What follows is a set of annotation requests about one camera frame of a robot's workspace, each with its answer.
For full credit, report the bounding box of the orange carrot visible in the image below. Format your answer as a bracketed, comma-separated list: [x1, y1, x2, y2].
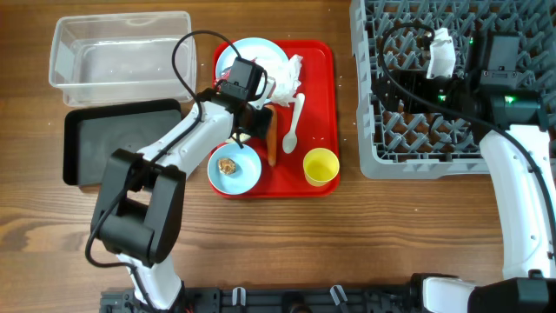
[266, 104, 278, 167]

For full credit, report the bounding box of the white plastic spoon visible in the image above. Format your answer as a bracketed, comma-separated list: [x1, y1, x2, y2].
[282, 93, 306, 154]

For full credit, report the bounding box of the brown food scrap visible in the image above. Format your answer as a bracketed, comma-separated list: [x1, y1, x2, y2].
[217, 157, 237, 176]

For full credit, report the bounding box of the light blue bowl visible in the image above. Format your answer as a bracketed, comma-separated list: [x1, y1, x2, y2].
[208, 143, 262, 196]

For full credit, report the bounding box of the white napkin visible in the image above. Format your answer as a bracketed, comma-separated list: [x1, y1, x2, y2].
[265, 54, 303, 107]

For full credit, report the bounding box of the red snack wrapper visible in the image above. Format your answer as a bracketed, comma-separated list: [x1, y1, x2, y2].
[215, 68, 230, 87]

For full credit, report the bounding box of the yellow plastic cup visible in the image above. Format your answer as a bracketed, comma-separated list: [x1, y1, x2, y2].
[302, 148, 340, 187]

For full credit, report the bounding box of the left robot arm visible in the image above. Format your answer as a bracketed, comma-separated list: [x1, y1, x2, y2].
[85, 89, 274, 312]

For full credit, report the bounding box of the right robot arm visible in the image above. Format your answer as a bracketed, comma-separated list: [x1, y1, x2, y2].
[372, 30, 555, 312]

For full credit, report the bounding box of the grey dishwasher rack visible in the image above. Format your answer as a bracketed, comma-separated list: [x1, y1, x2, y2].
[349, 0, 555, 179]

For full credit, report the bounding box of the black waste tray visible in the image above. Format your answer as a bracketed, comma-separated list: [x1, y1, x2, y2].
[63, 99, 182, 187]

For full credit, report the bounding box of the red plastic tray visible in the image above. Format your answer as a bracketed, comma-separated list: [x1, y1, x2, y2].
[235, 40, 340, 199]

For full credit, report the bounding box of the light blue plate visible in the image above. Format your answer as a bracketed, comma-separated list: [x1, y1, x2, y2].
[234, 37, 290, 70]

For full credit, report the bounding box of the clear plastic bin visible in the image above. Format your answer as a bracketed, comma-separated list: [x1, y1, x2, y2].
[49, 11, 197, 107]

